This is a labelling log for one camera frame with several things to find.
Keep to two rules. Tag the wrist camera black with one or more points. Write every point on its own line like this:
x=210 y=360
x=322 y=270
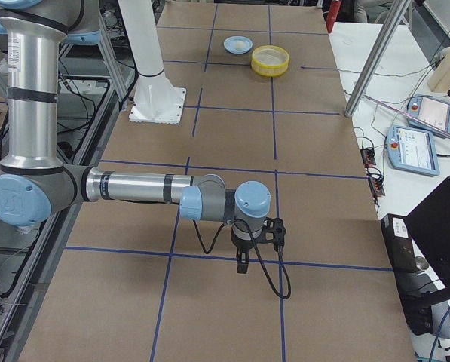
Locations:
x=274 y=233

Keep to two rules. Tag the far teach pendant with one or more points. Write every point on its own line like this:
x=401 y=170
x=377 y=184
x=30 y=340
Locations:
x=429 y=113

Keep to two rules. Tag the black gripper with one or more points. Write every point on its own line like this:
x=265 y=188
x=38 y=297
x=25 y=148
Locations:
x=242 y=244

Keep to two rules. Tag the near teach pendant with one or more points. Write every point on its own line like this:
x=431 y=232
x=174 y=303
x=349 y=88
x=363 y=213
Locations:
x=412 y=150

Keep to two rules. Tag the red cylinder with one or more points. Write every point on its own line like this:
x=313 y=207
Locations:
x=334 y=8

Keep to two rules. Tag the teach pendant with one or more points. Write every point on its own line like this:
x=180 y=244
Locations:
x=412 y=150
x=429 y=113

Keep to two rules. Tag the orange connector block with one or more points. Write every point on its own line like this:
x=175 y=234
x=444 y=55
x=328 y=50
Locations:
x=368 y=156
x=376 y=184

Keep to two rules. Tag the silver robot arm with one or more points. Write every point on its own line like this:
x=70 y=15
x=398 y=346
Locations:
x=34 y=183

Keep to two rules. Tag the white pedestal column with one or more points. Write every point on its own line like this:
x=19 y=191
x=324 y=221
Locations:
x=155 y=99

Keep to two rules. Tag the light blue plate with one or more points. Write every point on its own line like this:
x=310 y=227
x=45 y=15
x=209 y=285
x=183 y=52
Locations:
x=228 y=44

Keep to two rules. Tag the white steamed bun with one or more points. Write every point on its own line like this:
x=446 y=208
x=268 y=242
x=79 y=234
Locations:
x=240 y=46

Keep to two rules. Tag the black laptop on stand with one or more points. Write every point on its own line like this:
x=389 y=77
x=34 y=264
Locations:
x=429 y=226

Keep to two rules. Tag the yellow bamboo steamer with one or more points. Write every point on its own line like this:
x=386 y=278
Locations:
x=269 y=61

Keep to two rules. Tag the far orange connector block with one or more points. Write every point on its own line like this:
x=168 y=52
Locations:
x=368 y=156

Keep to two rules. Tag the near orange connector block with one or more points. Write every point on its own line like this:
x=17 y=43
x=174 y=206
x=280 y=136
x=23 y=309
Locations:
x=376 y=184

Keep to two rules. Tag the black box device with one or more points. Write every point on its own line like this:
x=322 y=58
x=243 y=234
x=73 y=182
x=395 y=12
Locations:
x=399 y=246

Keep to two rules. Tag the aluminium frame post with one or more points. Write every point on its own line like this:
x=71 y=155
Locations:
x=385 y=35

